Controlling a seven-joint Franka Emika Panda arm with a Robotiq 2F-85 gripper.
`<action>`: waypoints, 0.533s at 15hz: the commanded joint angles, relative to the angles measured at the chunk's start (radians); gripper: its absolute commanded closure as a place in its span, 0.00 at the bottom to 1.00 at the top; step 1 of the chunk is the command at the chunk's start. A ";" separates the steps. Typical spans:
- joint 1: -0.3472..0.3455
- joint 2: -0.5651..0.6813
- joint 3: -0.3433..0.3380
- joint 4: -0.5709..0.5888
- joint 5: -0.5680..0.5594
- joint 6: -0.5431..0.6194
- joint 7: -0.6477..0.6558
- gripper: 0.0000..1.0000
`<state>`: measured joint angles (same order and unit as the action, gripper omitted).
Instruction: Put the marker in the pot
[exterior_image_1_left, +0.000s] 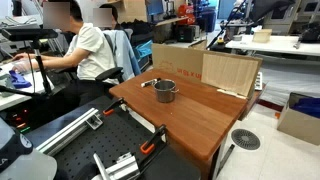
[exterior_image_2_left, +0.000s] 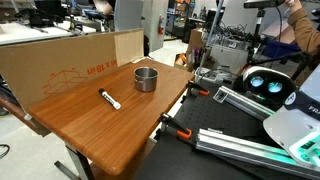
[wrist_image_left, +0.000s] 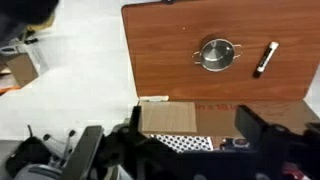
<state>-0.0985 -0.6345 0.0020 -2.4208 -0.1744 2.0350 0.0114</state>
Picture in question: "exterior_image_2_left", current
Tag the black white Expo marker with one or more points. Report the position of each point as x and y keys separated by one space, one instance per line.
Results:
x=109 y=98

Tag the brown sleeved forearm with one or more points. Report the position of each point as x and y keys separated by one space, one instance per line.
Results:
x=305 y=31

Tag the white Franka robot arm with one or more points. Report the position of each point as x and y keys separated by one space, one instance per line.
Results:
x=283 y=130

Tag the small stainless steel pot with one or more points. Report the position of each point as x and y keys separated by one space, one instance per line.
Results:
x=146 y=81

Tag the black orange bar clamp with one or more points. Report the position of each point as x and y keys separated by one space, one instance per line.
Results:
x=173 y=123
x=196 y=87

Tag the brown cardboard storage box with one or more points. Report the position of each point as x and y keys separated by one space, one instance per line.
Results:
x=196 y=41

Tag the black perforated breadboard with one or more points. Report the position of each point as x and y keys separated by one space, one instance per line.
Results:
x=216 y=120

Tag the red fire extinguisher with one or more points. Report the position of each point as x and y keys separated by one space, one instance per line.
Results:
x=161 y=26

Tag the silver metal pole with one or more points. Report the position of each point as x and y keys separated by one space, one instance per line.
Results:
x=211 y=33

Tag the white VR headset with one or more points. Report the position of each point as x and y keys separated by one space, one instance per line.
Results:
x=263 y=71

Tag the grey metal table base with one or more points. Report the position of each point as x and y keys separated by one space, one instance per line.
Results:
x=80 y=163

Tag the black tripod stand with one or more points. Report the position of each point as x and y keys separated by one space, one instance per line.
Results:
x=256 y=33

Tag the brown cardboard sheet red print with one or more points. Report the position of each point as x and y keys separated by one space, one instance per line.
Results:
x=50 y=63

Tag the blue plastic bin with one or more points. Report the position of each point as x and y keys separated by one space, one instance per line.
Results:
x=278 y=48

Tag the white work desk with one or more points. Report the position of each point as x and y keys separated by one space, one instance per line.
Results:
x=30 y=33

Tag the black stereo camera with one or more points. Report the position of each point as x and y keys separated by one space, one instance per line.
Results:
x=263 y=3

